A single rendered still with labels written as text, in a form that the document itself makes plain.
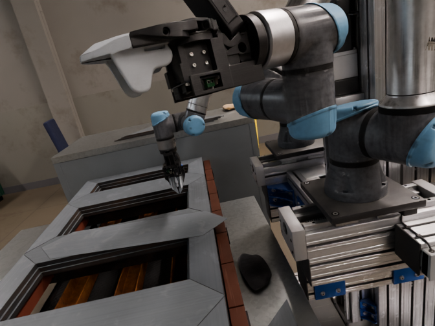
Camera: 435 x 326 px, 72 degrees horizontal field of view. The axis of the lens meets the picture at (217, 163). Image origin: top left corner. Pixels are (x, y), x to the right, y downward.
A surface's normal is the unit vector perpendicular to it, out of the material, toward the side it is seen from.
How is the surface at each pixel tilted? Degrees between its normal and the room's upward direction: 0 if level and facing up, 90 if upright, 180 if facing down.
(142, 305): 0
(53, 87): 90
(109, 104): 90
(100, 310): 0
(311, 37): 103
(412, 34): 90
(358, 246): 90
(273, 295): 0
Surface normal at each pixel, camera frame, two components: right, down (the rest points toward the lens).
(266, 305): -0.18, -0.93
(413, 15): -0.53, 0.37
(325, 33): 0.48, 0.20
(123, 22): 0.07, 0.31
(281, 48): 0.52, 0.51
